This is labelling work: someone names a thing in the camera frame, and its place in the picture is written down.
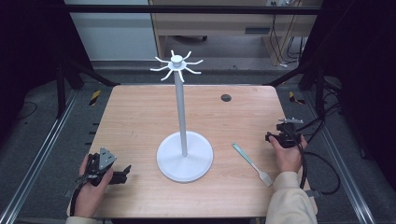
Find black cables under desk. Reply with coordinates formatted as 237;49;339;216
269;13;309;69

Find black metal stand legs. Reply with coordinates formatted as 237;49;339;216
263;60;329;120
55;57;121;119

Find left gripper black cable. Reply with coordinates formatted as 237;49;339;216
69;175;92;217

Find light green handled fork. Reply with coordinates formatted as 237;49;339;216
231;142;275;188

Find aluminium floor rail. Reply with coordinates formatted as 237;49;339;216
0;89;80;224
302;90;378;224

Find black floor cables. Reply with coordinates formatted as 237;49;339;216
295;76;347;146

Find black yellow striped tape marker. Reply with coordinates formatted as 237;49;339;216
89;89;102;106
288;91;306;105

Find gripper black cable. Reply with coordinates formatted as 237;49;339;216
69;175;92;217
289;129;342;196

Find white cabinet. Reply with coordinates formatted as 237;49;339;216
64;0;159;62

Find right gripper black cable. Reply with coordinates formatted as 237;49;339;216
289;129;342;196

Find black curtain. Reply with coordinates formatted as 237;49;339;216
0;0;94;147
300;0;396;190

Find person's right hand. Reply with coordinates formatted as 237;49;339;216
268;134;309;175

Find grey cable plug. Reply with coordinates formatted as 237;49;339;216
304;189;323;200

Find white hook stand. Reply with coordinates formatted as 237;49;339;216
149;49;215;184

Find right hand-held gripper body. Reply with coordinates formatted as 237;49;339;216
275;117;304;149

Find black horizontal frame bar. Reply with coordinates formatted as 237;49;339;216
65;4;323;16

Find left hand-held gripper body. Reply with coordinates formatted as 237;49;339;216
83;147;119;188

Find person's left hand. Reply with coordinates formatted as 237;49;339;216
74;153;115;218

